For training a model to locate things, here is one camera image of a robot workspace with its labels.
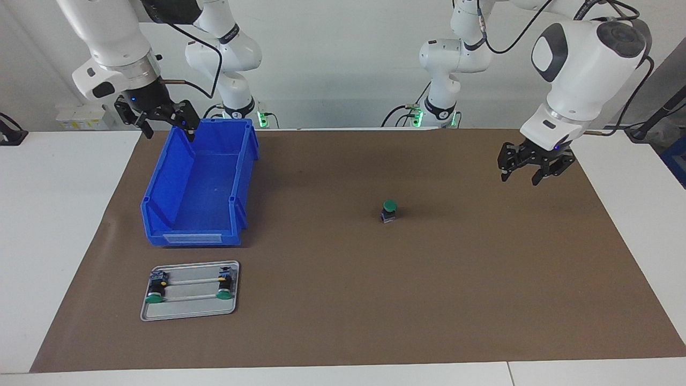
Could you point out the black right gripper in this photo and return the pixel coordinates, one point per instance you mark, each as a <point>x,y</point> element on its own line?
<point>146,104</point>

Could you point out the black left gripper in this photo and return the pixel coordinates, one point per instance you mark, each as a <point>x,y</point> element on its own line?
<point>544,154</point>

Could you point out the green push button switch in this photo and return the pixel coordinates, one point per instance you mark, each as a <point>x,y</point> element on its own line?
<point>155,292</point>
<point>225,287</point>
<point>389,206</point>

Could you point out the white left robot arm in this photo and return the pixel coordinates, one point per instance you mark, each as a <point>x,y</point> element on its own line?
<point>589,69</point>

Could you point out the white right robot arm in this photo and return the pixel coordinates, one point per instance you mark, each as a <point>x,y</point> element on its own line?
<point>107,32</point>

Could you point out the white box with yellow labels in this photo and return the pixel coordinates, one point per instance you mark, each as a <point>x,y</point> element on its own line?
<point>80,120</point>

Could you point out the blue plastic storage bin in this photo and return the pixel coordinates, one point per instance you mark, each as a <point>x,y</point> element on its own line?
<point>203,187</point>

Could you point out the black stand pole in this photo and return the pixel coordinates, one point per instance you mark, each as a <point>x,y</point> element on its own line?
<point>656,118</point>

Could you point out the blue crate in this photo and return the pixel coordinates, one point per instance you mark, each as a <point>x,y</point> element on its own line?
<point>676,161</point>

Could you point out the brown table mat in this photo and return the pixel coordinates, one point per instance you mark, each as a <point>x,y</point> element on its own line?
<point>402,289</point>

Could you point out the grey metal tray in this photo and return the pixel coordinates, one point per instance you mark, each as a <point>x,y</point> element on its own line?
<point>193,308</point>

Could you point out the black clamp mount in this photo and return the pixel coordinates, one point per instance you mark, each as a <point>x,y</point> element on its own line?
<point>10,135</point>

